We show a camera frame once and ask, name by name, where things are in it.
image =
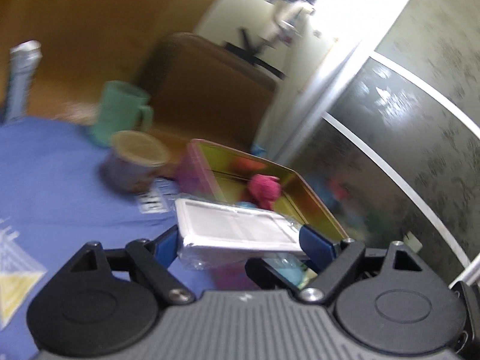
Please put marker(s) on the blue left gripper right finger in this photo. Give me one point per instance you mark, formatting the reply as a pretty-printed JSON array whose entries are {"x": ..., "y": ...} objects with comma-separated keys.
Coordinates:
[{"x": 337, "y": 264}]

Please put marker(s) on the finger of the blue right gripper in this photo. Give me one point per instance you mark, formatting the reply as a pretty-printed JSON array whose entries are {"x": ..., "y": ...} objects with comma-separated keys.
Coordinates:
[{"x": 266, "y": 278}]

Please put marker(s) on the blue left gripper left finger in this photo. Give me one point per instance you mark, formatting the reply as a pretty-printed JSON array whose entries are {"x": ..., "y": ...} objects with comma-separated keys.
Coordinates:
[{"x": 150, "y": 261}]

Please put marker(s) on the pink knitted soft ball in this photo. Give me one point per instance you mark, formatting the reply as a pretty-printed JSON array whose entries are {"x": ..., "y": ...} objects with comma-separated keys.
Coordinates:
[{"x": 264, "y": 190}]

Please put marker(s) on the blue glasses case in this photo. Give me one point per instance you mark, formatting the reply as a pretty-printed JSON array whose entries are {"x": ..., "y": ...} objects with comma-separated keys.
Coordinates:
[{"x": 289, "y": 267}]

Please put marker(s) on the peanut can with lid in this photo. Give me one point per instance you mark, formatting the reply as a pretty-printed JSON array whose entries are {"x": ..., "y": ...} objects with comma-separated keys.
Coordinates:
[{"x": 133, "y": 162}]

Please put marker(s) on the pink tin box gold interior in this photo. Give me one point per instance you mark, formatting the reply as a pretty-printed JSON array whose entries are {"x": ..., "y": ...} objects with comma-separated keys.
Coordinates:
[{"x": 212, "y": 172}]

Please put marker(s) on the blue patterned tablecloth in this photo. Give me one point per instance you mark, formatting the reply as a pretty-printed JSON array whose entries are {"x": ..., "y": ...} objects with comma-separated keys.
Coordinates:
[{"x": 52, "y": 202}]

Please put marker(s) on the mint green plastic mug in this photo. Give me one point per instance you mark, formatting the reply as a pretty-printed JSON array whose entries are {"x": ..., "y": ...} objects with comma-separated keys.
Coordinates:
[{"x": 122, "y": 106}]

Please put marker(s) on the brown chair back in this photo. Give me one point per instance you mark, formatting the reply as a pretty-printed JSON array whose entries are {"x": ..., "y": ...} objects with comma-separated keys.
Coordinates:
[{"x": 200, "y": 90}]

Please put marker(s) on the green white drink carton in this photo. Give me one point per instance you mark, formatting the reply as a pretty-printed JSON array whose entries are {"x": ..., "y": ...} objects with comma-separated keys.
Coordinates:
[{"x": 23, "y": 63}]

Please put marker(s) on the black wall bracket with cables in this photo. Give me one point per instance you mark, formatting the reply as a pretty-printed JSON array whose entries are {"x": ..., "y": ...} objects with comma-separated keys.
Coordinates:
[{"x": 281, "y": 27}]

